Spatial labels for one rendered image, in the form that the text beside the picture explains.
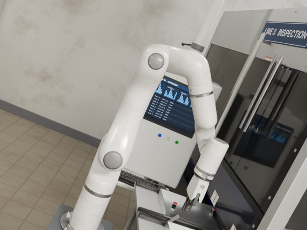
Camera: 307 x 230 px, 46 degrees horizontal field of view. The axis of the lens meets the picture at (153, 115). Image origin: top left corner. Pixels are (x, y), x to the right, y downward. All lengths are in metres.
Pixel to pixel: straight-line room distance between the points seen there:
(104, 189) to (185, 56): 0.59
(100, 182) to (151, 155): 1.01
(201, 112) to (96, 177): 0.47
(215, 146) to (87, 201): 0.54
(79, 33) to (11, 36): 0.85
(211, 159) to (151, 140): 0.98
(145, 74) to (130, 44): 3.35
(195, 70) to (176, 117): 1.02
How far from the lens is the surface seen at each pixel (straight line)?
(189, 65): 1.31
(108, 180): 1.43
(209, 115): 1.36
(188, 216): 2.02
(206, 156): 1.42
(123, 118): 1.33
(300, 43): 1.84
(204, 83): 1.33
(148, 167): 2.41
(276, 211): 1.51
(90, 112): 4.77
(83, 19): 4.66
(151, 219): 1.78
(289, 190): 1.48
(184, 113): 2.30
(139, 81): 1.28
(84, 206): 1.47
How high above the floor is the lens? 1.71
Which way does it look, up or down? 12 degrees down
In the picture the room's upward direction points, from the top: 24 degrees clockwise
